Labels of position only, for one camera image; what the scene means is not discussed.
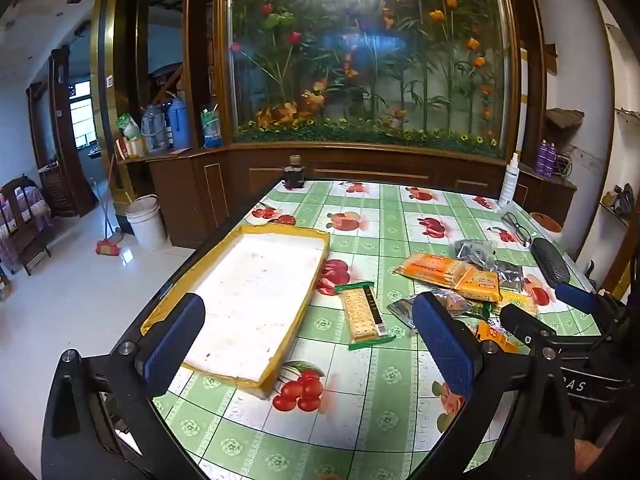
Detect green-edged clear cracker packet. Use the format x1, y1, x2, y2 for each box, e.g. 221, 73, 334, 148
333, 282, 396, 352

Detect red broom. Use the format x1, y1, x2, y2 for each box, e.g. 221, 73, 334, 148
95, 152, 123, 257

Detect wooden chair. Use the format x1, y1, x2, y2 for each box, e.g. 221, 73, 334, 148
0, 175, 52, 277

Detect yellow snack packet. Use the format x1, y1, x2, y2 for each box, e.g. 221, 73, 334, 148
502, 291, 541, 317

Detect grey thermos jug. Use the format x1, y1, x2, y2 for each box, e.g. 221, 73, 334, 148
141, 103, 168, 153

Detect golden pillar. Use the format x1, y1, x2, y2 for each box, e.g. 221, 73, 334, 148
90, 0, 153, 206

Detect dark bundled object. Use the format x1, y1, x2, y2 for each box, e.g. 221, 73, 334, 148
602, 184, 636, 221

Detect orange snack packet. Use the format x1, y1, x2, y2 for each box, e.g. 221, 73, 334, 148
475, 321, 521, 353

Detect white spray bottle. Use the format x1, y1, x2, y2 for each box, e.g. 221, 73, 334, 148
497, 152, 521, 209

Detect pink patterned cloth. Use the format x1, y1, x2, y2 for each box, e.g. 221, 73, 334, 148
0, 185, 51, 261

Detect red and white boxes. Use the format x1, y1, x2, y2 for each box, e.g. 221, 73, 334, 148
116, 137, 147, 160

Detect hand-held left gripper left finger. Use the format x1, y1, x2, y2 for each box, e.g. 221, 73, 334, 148
41, 292, 207, 480

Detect plastic bottle with green label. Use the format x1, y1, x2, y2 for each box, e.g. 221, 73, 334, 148
201, 104, 223, 148

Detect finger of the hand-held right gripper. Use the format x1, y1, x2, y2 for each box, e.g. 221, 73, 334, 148
500, 302, 557, 347
554, 282, 617, 317

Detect large silver foil packet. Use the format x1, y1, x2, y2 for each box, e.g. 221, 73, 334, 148
386, 294, 426, 331

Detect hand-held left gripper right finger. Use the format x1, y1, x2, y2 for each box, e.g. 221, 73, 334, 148
411, 291, 576, 480

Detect square orange cracker packet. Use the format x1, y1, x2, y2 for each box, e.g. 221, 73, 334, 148
452, 269, 502, 303

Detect green checked fruit tablecloth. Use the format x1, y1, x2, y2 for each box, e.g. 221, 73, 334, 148
150, 177, 603, 480

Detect black eyeglasses case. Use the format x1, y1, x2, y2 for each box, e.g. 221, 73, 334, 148
530, 237, 572, 288

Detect brown wooden cabinet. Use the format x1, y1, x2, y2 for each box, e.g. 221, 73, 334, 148
120, 0, 577, 252

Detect brown flat object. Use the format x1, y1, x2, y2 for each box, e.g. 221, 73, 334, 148
545, 107, 585, 133

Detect glass flower display case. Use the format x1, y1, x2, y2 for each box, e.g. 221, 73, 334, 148
227, 0, 516, 158

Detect long orange cracker packet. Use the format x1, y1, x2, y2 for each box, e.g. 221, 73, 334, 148
393, 252, 473, 293

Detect window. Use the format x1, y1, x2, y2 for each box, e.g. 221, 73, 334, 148
70, 80, 96, 148

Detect white plastic bucket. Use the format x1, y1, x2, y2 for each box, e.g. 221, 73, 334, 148
125, 194, 168, 252

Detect grey long-handled cleaning tool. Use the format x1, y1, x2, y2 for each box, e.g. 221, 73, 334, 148
90, 176, 126, 243

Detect wooden slatted crate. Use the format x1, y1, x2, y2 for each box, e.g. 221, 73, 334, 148
37, 157, 68, 216

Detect white tray with yellow rim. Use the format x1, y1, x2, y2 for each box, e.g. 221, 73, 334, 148
140, 224, 332, 401

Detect black and white foil packet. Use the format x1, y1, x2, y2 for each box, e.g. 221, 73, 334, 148
454, 239, 497, 268

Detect black eyeglasses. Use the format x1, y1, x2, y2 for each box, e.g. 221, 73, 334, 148
501, 211, 533, 248

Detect green and white bag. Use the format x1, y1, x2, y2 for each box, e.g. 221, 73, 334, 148
117, 112, 141, 141

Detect dark glass jar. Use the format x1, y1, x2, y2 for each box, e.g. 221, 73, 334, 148
282, 155, 307, 191

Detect blue thermos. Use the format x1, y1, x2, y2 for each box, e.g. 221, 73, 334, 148
167, 97, 191, 150

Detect brown round container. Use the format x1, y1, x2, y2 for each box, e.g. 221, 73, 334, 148
529, 211, 565, 233

